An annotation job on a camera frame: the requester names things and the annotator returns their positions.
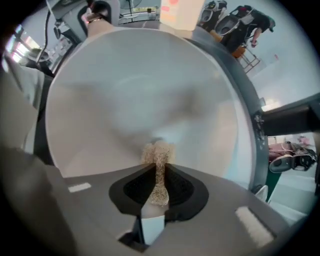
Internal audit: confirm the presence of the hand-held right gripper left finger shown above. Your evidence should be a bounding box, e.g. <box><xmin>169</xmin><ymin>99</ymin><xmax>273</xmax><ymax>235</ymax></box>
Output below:
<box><xmin>3</xmin><ymin>147</ymin><xmax>158</xmax><ymax>256</ymax></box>

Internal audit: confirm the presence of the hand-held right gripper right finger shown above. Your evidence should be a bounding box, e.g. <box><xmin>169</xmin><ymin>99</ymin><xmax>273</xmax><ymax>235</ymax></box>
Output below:
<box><xmin>149</xmin><ymin>163</ymin><xmax>310</xmax><ymax>256</ymax></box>

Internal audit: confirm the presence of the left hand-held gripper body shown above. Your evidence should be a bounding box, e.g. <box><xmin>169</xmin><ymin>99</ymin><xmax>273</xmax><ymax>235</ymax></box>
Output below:
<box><xmin>86</xmin><ymin>0</ymin><xmax>111</xmax><ymax>19</ymax></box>

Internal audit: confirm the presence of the beige scrubbing sponge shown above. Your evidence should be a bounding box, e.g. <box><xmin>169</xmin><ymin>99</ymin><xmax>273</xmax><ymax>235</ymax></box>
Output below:
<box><xmin>141</xmin><ymin>140</ymin><xmax>176</xmax><ymax>207</ymax></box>

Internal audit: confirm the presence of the person's left forearm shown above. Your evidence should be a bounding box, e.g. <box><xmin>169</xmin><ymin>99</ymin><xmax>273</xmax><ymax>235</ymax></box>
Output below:
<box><xmin>86</xmin><ymin>19</ymin><xmax>115</xmax><ymax>39</ymax></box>

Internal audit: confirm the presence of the pink wristwatch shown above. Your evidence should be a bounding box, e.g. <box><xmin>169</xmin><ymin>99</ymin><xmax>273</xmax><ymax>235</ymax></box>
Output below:
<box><xmin>83</xmin><ymin>12</ymin><xmax>102</xmax><ymax>24</ymax></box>

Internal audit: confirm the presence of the standing fan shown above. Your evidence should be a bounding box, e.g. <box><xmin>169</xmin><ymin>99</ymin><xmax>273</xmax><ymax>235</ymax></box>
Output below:
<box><xmin>119</xmin><ymin>0</ymin><xmax>143</xmax><ymax>19</ymax></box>

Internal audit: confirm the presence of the translucent white plastic container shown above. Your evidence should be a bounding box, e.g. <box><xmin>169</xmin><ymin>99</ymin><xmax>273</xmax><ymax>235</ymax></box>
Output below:
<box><xmin>159</xmin><ymin>0</ymin><xmax>206</xmax><ymax>32</ymax></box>

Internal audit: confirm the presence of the orange stool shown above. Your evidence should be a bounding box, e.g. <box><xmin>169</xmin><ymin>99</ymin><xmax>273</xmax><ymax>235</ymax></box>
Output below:
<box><xmin>231</xmin><ymin>44</ymin><xmax>261</xmax><ymax>74</ymax></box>

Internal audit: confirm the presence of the black cable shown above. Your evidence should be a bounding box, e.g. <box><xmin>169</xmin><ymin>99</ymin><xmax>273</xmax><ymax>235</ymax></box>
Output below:
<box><xmin>36</xmin><ymin>9</ymin><xmax>52</xmax><ymax>66</ymax></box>

